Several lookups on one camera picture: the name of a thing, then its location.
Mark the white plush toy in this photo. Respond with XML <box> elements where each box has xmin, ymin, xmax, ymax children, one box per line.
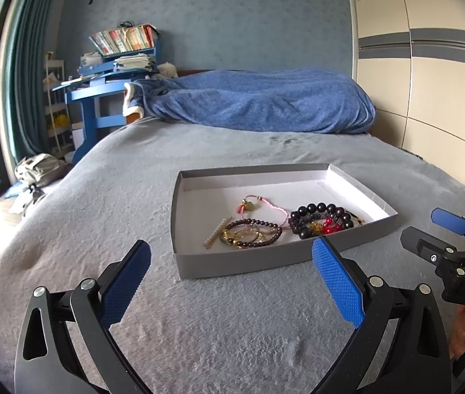
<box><xmin>156</xmin><ymin>62</ymin><xmax>180</xmax><ymax>80</ymax></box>

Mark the white wire shelf rack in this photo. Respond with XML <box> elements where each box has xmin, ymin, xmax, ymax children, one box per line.
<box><xmin>43</xmin><ymin>51</ymin><xmax>73</xmax><ymax>159</ymax></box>

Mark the grey cardboard box tray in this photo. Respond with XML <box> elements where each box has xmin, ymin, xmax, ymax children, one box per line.
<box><xmin>171</xmin><ymin>163</ymin><xmax>399</xmax><ymax>280</ymax></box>

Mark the blue blanket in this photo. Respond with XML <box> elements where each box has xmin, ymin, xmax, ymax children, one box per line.
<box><xmin>123</xmin><ymin>68</ymin><xmax>377</xmax><ymax>134</ymax></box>

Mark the pink braided cord bracelet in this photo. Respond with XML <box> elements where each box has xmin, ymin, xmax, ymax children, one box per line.
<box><xmin>238</xmin><ymin>194</ymin><xmax>291</xmax><ymax>231</ymax></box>

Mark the small dark bead bracelet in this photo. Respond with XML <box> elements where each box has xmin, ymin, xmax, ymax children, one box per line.
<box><xmin>220</xmin><ymin>218</ymin><xmax>285</xmax><ymax>251</ymax></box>

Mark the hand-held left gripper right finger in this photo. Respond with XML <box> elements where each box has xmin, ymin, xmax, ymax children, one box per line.
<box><xmin>311</xmin><ymin>235</ymin><xmax>452</xmax><ymax>394</ymax></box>

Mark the blue wooden desk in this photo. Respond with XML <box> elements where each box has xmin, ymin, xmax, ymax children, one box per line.
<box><xmin>52</xmin><ymin>44</ymin><xmax>163</xmax><ymax>165</ymax></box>

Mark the white box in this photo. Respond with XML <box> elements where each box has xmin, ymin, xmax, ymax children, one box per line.
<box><xmin>70</xmin><ymin>122</ymin><xmax>88</xmax><ymax>153</ymax></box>

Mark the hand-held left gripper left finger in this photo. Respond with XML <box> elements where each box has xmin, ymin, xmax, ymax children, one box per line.
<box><xmin>14</xmin><ymin>239</ymin><xmax>153</xmax><ymax>394</ymax></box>

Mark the row of books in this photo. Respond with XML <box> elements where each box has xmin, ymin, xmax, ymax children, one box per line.
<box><xmin>89</xmin><ymin>24</ymin><xmax>160</xmax><ymax>55</ymax></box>

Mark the bed with grey sheet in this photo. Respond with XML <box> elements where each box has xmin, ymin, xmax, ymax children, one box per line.
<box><xmin>0</xmin><ymin>68</ymin><xmax>465</xmax><ymax>394</ymax></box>

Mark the red bead bracelet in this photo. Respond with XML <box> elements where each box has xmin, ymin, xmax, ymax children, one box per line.
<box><xmin>318</xmin><ymin>218</ymin><xmax>344</xmax><ymax>235</ymax></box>

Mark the stack of papers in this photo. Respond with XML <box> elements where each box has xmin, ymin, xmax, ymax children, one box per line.
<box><xmin>114</xmin><ymin>54</ymin><xmax>158</xmax><ymax>71</ymax></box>

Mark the pearl hair clip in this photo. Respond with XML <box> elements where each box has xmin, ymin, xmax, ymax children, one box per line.
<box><xmin>202</xmin><ymin>215</ymin><xmax>233</xmax><ymax>249</ymax></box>

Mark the white pile of papers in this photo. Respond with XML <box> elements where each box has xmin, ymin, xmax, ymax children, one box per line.
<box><xmin>78</xmin><ymin>51</ymin><xmax>102</xmax><ymax>69</ymax></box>

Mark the beige sliding wardrobe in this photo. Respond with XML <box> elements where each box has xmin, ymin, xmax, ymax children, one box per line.
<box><xmin>345</xmin><ymin>0</ymin><xmax>465</xmax><ymax>196</ymax></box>

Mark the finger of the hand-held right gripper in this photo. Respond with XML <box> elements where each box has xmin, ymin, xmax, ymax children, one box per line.
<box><xmin>431</xmin><ymin>208</ymin><xmax>465</xmax><ymax>252</ymax></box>
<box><xmin>400</xmin><ymin>226</ymin><xmax>465</xmax><ymax>274</ymax></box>

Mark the large dark bead bracelet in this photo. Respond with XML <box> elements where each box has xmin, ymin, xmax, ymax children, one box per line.
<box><xmin>287</xmin><ymin>202</ymin><xmax>356</xmax><ymax>240</ymax></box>

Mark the beige backpack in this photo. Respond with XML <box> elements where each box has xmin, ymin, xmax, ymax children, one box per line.
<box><xmin>13</xmin><ymin>153</ymin><xmax>71</xmax><ymax>188</ymax></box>

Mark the teal curtain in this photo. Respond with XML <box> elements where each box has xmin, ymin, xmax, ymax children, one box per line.
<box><xmin>0</xmin><ymin>0</ymin><xmax>73</xmax><ymax>186</ymax></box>

